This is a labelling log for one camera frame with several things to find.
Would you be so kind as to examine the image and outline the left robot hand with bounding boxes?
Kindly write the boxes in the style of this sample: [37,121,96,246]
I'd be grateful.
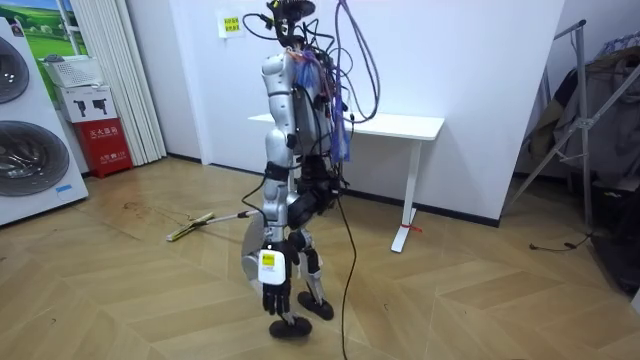
[256,241,301,318]

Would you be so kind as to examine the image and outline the mop with silver handle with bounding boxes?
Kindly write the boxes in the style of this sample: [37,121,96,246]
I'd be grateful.
[165,209,262,243]

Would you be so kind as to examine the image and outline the robot body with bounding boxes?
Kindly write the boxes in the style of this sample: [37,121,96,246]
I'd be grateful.
[242,0,355,169]

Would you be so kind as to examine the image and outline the white desk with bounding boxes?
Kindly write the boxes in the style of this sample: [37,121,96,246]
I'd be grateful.
[247,111,446,254]

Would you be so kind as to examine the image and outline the red cabinet box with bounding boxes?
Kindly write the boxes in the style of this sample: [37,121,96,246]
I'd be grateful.
[72,117,135,180]

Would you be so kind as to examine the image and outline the white ribbed folding panels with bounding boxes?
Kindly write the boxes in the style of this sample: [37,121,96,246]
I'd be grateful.
[69,0,168,167]

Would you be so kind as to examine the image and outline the white cardboard box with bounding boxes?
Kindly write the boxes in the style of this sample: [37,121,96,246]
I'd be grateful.
[53,84,119,125]

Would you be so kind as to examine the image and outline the white washing machine tower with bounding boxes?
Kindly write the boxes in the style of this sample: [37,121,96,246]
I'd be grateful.
[0,16,90,227]

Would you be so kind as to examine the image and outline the white perforated basket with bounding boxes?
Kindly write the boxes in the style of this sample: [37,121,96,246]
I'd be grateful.
[41,53,104,90]

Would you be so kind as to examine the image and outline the metal clothes rack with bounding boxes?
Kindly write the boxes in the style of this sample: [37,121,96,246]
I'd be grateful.
[503,18,640,232]

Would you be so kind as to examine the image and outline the black bag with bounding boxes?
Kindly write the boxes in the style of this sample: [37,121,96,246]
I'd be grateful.
[589,187,640,296]

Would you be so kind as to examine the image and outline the hanging grey clothes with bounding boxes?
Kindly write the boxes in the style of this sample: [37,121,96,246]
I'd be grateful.
[519,34,640,191]

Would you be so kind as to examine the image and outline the cable bundle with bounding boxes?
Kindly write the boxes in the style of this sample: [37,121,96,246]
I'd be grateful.
[331,0,382,125]

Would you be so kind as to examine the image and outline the yellow wall notice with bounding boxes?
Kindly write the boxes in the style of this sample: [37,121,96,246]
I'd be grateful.
[216,9,246,40]

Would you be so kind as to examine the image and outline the thin black floor cable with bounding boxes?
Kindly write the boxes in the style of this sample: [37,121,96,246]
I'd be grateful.
[528,230,594,253]

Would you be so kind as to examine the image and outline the green landscape wall poster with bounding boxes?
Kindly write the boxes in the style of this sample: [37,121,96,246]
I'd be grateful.
[0,0,90,101]

